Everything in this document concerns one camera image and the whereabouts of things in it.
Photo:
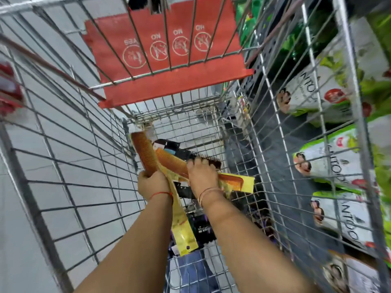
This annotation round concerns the person's right hand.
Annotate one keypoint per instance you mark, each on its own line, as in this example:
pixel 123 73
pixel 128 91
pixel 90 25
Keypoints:
pixel 203 180

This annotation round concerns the person's left hand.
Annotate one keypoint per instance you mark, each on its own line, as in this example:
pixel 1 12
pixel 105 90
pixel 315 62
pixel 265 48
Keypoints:
pixel 155 186

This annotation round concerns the person's right fingers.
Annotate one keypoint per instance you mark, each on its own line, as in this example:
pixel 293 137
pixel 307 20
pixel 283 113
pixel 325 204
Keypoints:
pixel 200 164

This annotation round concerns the person's left fingers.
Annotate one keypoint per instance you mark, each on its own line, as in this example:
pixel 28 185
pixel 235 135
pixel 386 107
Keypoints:
pixel 148 174

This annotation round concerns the brown comb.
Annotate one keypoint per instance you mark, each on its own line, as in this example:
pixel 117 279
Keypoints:
pixel 172 163
pixel 146 152

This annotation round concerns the person's right forearm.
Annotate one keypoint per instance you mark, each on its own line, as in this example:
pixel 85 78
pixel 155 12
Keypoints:
pixel 250 250

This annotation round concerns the person's left forearm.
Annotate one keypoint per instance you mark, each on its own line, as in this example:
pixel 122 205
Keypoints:
pixel 137 247

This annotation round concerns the black hair brush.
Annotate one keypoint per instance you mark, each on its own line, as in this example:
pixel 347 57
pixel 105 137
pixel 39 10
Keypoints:
pixel 183 154

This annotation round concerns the red thread wrist band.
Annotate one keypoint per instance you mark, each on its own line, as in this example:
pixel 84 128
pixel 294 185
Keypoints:
pixel 160 194

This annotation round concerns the thin thread wrist band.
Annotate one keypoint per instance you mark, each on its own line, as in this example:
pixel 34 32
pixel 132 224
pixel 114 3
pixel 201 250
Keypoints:
pixel 209 192

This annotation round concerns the dark purple packet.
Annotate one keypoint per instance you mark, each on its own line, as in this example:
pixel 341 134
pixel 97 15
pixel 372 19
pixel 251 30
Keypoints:
pixel 204 227

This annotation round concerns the red plastic cart seat flap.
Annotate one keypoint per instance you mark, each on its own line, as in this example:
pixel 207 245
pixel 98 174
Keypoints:
pixel 183 85

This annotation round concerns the blue denim trousers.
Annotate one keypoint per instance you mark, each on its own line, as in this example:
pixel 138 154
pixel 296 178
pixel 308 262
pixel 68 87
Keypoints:
pixel 192 271

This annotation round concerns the green shiny packet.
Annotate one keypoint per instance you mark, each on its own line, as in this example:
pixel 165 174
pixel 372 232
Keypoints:
pixel 247 18

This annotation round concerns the red packets on shelf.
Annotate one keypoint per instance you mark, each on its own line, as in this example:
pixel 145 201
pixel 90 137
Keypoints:
pixel 10 88

